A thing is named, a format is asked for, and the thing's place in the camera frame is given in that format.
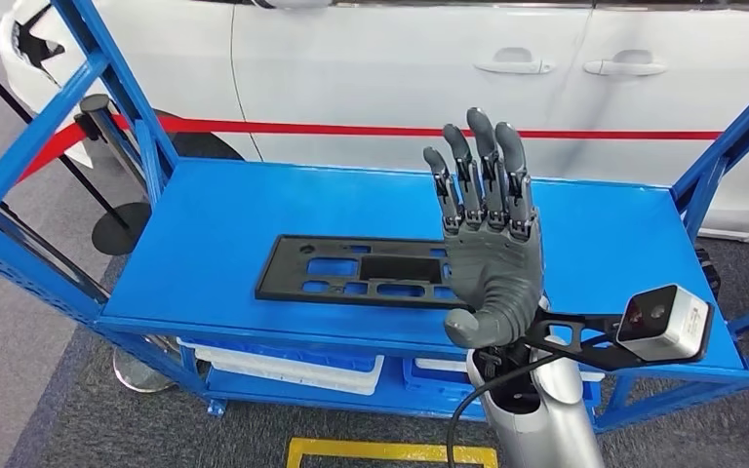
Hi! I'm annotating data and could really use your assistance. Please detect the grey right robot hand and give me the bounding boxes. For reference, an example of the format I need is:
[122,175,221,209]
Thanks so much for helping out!
[421,106,545,351]

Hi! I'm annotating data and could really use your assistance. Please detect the long black plastic panel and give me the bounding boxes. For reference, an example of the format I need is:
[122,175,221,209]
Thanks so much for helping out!
[255,234,479,310]

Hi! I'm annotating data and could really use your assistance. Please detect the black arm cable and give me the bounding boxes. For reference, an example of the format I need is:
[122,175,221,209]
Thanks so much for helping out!
[445,351,563,468]

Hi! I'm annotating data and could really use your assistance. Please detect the blue plastic bin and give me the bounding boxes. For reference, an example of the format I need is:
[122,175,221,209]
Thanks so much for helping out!
[402,358,479,405]
[180,336,379,374]

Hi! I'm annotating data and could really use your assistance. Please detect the white car door handle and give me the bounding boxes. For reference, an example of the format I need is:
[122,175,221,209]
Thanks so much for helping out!
[582,49,668,78]
[473,46,557,76]

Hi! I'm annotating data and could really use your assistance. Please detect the white car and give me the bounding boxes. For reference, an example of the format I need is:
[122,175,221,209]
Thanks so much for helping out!
[0,0,749,244]

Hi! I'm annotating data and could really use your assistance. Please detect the blue metal shelf rack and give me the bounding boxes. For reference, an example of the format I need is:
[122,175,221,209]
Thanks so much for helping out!
[0,0,749,434]

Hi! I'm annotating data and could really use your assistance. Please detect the chrome stanchion post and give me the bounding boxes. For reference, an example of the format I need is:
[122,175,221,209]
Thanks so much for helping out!
[0,180,178,395]
[75,93,159,202]

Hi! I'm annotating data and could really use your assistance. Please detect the red barrier belt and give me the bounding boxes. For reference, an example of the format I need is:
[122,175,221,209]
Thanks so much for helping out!
[18,122,88,184]
[112,114,749,142]

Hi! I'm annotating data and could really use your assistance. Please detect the yellow floor tape square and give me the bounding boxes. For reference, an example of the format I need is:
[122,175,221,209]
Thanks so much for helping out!
[286,437,499,468]

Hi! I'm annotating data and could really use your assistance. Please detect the black camera mounting bracket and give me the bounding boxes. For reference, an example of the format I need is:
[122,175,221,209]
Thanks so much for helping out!
[523,308,715,372]

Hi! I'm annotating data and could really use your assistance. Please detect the black stanchion with round base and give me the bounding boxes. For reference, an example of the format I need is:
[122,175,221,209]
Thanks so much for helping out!
[0,39,154,257]

